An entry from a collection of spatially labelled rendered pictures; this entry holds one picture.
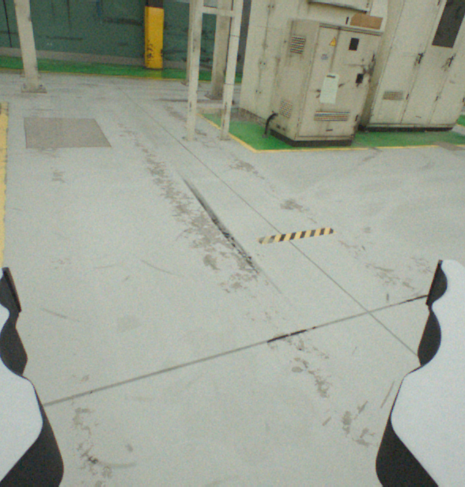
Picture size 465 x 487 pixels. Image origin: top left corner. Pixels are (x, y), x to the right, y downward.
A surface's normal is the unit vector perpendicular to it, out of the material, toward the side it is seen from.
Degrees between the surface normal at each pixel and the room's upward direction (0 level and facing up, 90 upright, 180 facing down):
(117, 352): 0
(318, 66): 90
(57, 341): 0
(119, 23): 90
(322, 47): 90
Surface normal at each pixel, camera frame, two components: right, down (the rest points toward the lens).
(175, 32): 0.44, 0.50
